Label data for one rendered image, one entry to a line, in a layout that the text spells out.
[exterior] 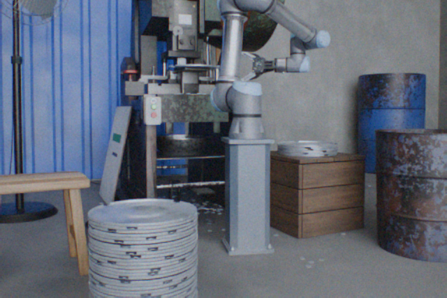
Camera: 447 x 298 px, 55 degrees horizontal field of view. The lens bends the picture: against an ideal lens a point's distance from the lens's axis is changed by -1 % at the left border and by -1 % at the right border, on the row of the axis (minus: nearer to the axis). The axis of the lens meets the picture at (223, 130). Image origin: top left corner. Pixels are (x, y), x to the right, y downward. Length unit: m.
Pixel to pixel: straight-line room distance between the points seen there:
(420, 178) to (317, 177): 0.46
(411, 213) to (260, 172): 0.59
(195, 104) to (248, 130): 0.65
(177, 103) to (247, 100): 0.64
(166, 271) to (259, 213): 0.71
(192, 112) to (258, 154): 0.68
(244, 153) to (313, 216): 0.49
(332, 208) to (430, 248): 0.47
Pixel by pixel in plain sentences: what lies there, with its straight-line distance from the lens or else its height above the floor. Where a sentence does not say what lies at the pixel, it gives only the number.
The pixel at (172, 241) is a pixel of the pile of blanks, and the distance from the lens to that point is 1.12.
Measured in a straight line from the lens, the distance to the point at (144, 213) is 1.17.
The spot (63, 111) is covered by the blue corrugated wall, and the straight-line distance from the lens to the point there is 3.54.
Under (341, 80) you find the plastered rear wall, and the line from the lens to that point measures 4.47.
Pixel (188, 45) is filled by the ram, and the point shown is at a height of 0.92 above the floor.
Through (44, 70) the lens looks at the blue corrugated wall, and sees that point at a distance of 3.55.
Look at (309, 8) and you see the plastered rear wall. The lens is 4.36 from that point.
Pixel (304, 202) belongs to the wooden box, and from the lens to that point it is 1.95.
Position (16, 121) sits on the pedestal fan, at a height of 0.50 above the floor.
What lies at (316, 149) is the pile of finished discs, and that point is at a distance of 2.04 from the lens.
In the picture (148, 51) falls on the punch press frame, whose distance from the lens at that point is 2.67.
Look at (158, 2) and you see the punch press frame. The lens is 2.42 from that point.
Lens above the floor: 0.57
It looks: 3 degrees down
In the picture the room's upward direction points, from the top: straight up
